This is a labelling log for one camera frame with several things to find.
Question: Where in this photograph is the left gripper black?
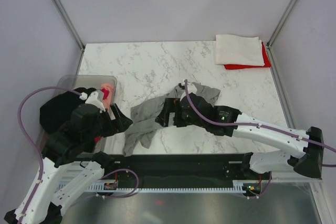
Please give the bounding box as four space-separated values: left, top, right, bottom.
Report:
83 102 133 143

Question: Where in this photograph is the grey t shirt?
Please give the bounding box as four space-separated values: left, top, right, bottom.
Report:
122 86 211 157

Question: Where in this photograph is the clear plastic bin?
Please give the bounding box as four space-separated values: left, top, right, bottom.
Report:
39 74 118 154

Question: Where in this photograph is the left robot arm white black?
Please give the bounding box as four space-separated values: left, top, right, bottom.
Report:
4 104 133 223

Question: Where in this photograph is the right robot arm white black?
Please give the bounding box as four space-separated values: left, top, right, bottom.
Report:
155 93 323 179

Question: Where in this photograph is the peach t shirt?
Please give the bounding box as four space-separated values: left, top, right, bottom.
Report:
100 83 114 112

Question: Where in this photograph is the magenta t shirt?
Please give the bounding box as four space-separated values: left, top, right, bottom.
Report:
94 89 111 143

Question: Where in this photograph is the black t shirt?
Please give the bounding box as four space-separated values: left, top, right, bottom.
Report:
38 87 106 154

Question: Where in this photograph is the white folded t shirt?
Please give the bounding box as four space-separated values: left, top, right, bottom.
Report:
214 34 263 66

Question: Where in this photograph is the red folded t shirt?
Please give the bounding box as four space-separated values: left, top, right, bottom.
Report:
224 42 271 70

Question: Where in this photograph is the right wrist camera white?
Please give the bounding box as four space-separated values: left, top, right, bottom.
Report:
178 82 197 99

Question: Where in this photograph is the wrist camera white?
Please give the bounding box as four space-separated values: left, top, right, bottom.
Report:
178 82 197 99
79 90 106 113

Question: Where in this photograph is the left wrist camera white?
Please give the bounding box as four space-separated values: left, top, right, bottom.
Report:
79 90 106 113

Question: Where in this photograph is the white slotted cable duct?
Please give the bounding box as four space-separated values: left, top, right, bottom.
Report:
57 180 249 195

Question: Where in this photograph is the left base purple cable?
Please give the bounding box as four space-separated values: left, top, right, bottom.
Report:
96 168 140 200

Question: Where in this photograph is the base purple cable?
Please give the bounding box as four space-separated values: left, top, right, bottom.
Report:
96 168 140 200
243 173 276 200

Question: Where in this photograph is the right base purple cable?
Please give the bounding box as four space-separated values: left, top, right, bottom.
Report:
243 173 276 200

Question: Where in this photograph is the left aluminium frame post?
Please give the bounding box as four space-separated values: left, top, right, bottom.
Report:
36 0 85 51

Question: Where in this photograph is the aluminium frame post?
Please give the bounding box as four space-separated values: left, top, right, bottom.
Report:
265 0 314 49
36 0 85 51

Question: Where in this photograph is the right aluminium frame post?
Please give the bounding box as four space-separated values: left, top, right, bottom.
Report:
265 0 314 49

